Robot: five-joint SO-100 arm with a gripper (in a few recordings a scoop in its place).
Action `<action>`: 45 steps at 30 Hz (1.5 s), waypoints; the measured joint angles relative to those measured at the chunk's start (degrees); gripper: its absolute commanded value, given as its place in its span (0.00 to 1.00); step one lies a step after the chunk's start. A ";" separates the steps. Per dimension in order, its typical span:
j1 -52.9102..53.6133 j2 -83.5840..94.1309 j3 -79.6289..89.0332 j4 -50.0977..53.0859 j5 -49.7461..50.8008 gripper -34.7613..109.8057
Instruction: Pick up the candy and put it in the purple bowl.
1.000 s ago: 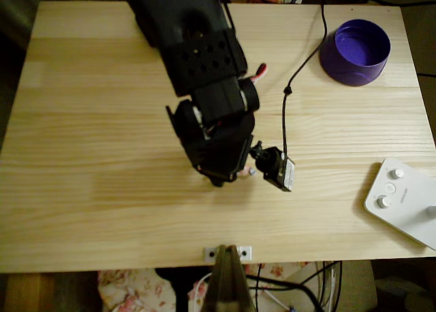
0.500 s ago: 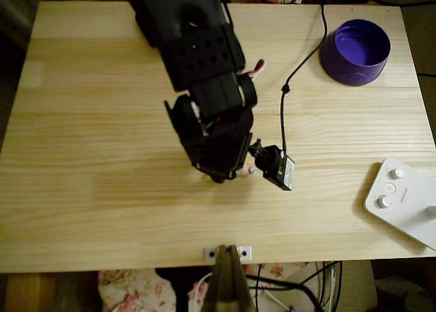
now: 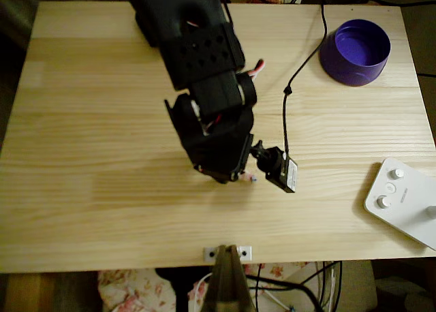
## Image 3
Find white cable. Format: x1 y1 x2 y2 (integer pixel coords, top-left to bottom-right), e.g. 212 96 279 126
195 272 215 305

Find red white servo wires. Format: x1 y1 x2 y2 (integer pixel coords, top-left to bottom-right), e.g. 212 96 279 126
247 58 266 78

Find black camera cable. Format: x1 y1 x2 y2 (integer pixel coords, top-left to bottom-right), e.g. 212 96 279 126
282 3 329 155

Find purple plastic bowl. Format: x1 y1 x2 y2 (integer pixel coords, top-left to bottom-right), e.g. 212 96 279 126
318 18 392 88

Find white candy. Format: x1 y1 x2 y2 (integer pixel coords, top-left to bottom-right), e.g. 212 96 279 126
238 171 259 184

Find brown wooden frame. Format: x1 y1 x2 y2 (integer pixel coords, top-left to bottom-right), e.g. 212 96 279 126
0 272 99 312

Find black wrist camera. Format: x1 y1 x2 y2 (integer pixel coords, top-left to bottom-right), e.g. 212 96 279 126
250 140 298 194

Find white control box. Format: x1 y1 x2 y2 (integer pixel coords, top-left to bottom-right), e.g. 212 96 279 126
363 157 436 252

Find white mounting bracket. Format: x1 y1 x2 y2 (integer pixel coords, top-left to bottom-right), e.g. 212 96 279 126
202 245 253 262

